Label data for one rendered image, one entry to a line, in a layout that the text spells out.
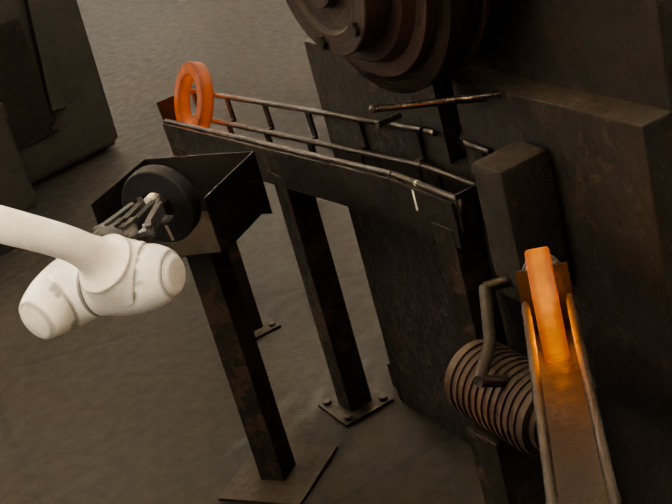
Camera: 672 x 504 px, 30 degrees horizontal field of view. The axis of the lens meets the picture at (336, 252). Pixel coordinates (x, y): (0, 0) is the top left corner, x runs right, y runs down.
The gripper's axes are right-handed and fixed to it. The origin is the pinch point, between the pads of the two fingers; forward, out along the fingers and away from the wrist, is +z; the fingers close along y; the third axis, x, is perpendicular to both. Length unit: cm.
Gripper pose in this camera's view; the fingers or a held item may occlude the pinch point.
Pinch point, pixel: (158, 196)
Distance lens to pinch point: 237.9
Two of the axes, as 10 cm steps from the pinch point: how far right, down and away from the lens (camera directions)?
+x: -2.6, -8.5, -4.7
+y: 8.9, -0.2, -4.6
